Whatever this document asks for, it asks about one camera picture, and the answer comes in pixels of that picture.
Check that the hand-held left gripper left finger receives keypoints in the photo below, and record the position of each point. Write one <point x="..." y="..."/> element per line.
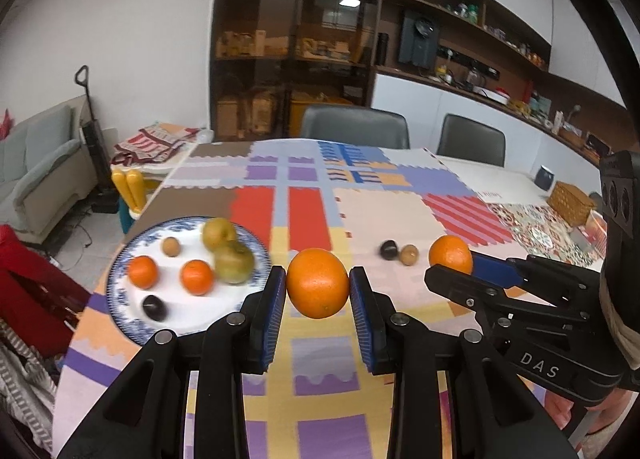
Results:
<point x="272" y="311"/>

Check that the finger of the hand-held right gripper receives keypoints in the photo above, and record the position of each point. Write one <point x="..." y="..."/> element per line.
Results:
<point x="455" y="289"/>
<point x="495" y="271"/>

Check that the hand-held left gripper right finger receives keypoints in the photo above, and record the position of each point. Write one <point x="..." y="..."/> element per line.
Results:
<point x="362" y="311"/>

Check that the small orange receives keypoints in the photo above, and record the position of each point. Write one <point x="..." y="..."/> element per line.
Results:
<point x="142" y="271"/>
<point x="196" y="277"/>
<point x="450" y="253"/>

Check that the large orange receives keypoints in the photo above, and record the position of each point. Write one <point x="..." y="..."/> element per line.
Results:
<point x="317" y="283"/>

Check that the green pear front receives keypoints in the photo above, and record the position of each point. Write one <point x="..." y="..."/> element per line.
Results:
<point x="234" y="263"/>

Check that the green pear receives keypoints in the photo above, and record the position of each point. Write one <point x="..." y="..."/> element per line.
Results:
<point x="217" y="231"/>
<point x="234" y="263"/>

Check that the blue rimmed white plate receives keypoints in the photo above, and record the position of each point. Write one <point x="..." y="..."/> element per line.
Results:
<point x="210" y="311"/>

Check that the green pear back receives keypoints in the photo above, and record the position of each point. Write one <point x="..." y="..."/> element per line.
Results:
<point x="217" y="231"/>

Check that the dark purple plum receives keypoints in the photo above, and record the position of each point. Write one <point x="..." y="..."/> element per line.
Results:
<point x="154" y="308"/>
<point x="388" y="250"/>

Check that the brown kiwi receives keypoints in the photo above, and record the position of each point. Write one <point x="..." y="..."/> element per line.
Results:
<point x="409" y="255"/>
<point x="171" y="246"/>

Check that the person's right forearm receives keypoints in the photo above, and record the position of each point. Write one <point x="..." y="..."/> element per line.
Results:
<point x="605" y="414"/>

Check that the person's right hand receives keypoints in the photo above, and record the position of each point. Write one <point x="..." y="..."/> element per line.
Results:
<point x="622" y="324"/>

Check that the tile patterned mat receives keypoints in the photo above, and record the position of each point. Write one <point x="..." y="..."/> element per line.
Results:
<point x="535" y="229"/>

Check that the white printed tablecloth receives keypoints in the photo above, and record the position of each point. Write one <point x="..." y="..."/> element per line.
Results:
<point x="500" y="184"/>

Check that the colourful patchwork tablecloth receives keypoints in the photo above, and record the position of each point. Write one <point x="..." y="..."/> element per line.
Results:
<point x="310" y="219"/>

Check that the wicker basket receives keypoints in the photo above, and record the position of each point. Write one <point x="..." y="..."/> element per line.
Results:
<point x="572" y="201"/>

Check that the small dark speaker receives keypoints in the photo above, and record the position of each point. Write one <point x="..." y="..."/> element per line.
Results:
<point x="545" y="178"/>

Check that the grey dining chair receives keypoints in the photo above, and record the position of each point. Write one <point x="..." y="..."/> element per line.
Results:
<point x="472" y="139"/>
<point x="355" y="126"/>

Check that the yellow toy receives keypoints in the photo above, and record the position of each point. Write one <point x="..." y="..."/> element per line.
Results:
<point x="127" y="189"/>

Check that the white lower cabinet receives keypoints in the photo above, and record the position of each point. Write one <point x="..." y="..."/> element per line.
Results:
<point x="415" y="99"/>

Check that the electric kettle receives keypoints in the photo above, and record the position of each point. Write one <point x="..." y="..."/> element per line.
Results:
<point x="475" y="79"/>

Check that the striped folded cloth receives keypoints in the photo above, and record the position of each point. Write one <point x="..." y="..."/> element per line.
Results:
<point x="150" y="144"/>

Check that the red cloth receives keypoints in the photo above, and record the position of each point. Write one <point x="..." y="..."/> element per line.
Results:
<point x="35" y="289"/>

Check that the black upright vacuum cleaner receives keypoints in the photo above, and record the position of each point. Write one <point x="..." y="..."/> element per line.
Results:
<point x="95" y="149"/>

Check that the black thermos bottle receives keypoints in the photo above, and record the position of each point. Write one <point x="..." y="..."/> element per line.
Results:
<point x="382" y="49"/>

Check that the grey striped cloth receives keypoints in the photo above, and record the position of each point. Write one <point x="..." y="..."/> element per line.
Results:
<point x="25" y="389"/>

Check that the dark glass display cabinet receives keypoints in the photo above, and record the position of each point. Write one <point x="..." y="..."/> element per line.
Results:
<point x="295" y="39"/>

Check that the grey sofa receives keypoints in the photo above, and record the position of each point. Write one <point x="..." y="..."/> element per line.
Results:
<point x="40" y="159"/>

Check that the wooden wall shelf unit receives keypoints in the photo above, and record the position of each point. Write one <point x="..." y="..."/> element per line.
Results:
<point x="460" y="39"/>

